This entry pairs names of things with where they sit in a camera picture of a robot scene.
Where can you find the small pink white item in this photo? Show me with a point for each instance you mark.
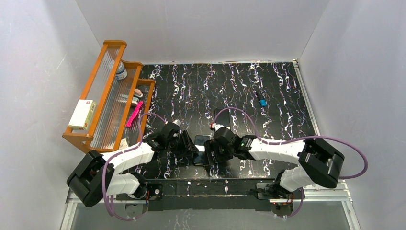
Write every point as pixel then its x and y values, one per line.
pixel 138 93

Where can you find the white blue bottle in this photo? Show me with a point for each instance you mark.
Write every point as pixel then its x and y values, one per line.
pixel 121 72

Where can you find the white red box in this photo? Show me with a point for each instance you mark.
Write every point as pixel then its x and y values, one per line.
pixel 82 115

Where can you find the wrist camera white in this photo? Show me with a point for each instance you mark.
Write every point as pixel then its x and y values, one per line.
pixel 177 122
pixel 214 127

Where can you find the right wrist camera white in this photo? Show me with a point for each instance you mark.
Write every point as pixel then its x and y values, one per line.
pixel 214 127

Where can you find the beige phone case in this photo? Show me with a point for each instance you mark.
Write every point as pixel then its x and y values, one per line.
pixel 200 149

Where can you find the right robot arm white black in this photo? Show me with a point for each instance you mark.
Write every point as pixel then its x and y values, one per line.
pixel 317 162

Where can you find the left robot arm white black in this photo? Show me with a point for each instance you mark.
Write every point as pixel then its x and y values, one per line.
pixel 100 176

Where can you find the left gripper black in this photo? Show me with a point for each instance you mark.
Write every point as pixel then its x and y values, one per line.
pixel 187 143

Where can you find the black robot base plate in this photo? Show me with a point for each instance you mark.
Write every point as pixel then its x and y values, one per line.
pixel 205 194

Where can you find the orange wooden shelf rack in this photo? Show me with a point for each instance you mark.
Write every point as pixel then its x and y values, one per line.
pixel 113 99

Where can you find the blue black marker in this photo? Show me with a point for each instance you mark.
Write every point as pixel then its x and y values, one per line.
pixel 260 98

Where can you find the small orange white box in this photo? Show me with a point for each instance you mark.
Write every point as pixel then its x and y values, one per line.
pixel 123 144

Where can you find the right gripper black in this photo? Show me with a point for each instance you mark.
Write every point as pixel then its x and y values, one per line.
pixel 209 154

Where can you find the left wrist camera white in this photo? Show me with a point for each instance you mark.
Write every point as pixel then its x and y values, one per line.
pixel 177 122

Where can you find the black phone case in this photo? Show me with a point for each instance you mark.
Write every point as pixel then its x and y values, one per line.
pixel 224 119

